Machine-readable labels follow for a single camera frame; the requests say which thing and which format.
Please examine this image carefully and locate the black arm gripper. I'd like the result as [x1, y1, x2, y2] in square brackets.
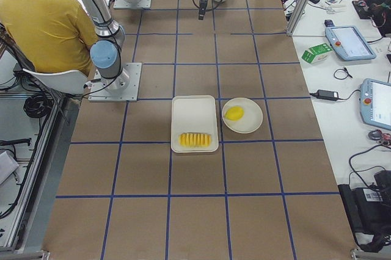
[198, 0, 208, 20]

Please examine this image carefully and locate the yellow lemon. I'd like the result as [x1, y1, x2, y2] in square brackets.
[224, 106, 244, 121]

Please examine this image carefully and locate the cream rectangular tray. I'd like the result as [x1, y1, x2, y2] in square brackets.
[171, 95, 219, 153]

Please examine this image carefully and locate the green white carton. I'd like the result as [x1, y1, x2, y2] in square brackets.
[301, 43, 332, 63]

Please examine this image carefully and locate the cream round plate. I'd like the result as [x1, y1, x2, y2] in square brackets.
[222, 98, 263, 134]

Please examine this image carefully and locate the sliced yellow fruit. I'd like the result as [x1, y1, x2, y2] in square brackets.
[178, 132, 211, 148]

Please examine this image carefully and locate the far teach pendant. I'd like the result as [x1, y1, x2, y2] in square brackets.
[325, 26, 376, 61]

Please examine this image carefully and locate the teach pendant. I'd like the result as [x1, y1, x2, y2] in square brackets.
[360, 78, 391, 130]
[325, 26, 376, 61]

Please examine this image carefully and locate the black power adapter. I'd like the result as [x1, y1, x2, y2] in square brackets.
[316, 90, 339, 101]

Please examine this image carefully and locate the white chair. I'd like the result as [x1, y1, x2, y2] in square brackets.
[22, 68, 87, 95]

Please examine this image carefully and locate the person in yellow shirt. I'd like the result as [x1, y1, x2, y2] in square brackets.
[1, 0, 98, 75]

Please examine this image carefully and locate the near teach pendant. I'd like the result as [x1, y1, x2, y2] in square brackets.
[360, 78, 391, 130]

